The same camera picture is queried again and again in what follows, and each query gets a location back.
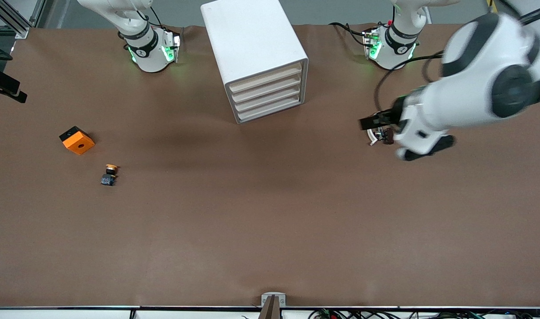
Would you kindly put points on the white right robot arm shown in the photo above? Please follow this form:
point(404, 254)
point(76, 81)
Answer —
point(152, 62)

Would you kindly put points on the white rectangular tray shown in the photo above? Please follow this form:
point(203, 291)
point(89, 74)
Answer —
point(265, 79)

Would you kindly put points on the orange button enclosure box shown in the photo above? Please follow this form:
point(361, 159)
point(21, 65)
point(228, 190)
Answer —
point(79, 144)

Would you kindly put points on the grey mount bracket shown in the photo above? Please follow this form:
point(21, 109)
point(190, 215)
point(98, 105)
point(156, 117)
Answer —
point(273, 297)

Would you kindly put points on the white drawer cabinet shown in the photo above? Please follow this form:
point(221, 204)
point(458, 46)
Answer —
point(248, 40)

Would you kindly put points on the yellow push button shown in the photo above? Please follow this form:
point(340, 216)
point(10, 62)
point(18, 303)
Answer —
point(109, 179)

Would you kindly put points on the brown table cover sheet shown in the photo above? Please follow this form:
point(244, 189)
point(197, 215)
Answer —
point(270, 221)

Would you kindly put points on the white beige cabinet drawer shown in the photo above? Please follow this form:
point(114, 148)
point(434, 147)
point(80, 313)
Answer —
point(266, 89)
point(268, 98)
point(270, 107)

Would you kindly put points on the aluminium frame profile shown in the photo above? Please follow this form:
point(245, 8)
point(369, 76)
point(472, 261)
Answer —
point(13, 17)

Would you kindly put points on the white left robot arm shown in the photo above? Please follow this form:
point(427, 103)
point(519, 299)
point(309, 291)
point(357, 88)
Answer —
point(465, 102)

